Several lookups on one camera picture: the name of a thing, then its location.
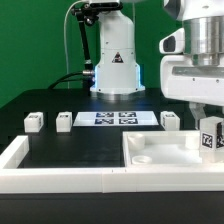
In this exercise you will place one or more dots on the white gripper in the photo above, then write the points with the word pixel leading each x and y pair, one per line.
pixel 181 80

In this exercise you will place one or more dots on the white square tabletop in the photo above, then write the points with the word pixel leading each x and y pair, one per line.
pixel 144 148

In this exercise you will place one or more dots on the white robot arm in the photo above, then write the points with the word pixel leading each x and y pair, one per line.
pixel 118 74

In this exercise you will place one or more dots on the white marker sheet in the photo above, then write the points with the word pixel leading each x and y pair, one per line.
pixel 117 118

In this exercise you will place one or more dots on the white U-shaped fence wall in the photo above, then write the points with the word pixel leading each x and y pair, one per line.
pixel 152 178

